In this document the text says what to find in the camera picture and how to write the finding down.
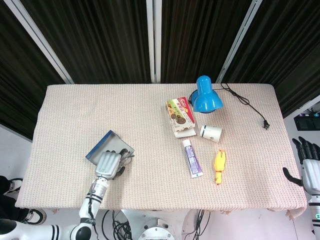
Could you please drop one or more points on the blue desk lamp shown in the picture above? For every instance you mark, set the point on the blue desk lamp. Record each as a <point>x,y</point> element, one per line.
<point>206,97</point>

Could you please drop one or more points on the dark monitor screen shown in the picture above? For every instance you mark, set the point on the dark monitor screen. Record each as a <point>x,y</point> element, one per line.
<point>307,123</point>

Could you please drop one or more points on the purple white toothpaste tube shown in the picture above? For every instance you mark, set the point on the purple white toothpaste tube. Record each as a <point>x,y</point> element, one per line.
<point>192,160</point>

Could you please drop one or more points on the dark blue printed tin box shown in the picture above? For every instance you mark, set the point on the dark blue printed tin box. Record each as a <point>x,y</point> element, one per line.
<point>110,142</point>

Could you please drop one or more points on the yellow rubber chicken toy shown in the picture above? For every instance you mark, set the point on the yellow rubber chicken toy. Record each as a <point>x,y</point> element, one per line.
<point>219,165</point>

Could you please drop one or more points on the beige waffle weave tablecloth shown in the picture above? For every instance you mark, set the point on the beige waffle weave tablecloth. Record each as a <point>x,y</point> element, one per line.
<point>150,187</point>

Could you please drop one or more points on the snack carton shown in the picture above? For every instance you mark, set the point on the snack carton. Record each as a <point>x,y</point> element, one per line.
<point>180,115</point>

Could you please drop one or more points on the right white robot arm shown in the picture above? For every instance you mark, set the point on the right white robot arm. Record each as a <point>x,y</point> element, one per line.
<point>315,212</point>

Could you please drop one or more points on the round metal robot base flange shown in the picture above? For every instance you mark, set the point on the round metal robot base flange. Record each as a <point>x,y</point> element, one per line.
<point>156,232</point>

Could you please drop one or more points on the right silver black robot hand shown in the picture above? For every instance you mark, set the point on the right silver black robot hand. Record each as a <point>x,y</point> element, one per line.
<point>312,172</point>

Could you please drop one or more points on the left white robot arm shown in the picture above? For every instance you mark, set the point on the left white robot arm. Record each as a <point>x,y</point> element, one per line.
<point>91,205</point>

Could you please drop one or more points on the black pleated curtain panel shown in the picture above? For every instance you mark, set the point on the black pleated curtain panel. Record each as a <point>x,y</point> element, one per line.
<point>100,37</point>
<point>15,75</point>
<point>195,37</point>
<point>287,50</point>

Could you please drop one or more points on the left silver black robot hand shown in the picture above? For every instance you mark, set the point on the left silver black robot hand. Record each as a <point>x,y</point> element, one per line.
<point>107,165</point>

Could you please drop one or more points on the white black sneaker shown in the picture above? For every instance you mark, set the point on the white black sneaker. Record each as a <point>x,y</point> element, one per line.
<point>13,185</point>
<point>33,216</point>

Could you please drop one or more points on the white paper cup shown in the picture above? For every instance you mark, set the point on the white paper cup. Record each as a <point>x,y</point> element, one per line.
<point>211,132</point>

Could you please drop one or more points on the white metal frame post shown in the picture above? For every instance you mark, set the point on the white metal frame post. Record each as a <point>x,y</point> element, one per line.
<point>150,37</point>
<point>237,37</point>
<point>158,37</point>
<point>40,40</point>

